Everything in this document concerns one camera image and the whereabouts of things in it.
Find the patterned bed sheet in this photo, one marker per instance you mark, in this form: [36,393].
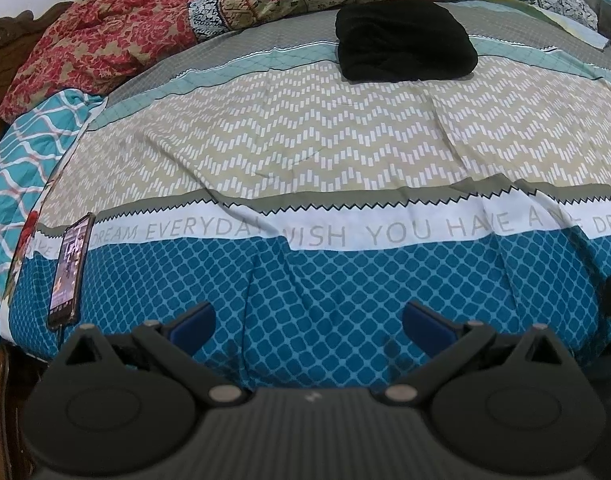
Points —
[335,135]

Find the black smartphone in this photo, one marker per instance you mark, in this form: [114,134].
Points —
[70,270]

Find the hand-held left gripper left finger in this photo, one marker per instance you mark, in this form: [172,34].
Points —
[194,321]

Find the black pants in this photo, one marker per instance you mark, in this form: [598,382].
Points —
[405,40]

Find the red floral quilt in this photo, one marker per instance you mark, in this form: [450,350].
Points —
[110,35]

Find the teal wavy patterned blanket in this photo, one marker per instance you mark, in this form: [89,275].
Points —
[15,185]

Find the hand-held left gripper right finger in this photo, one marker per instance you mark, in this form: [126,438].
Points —
[425,322]

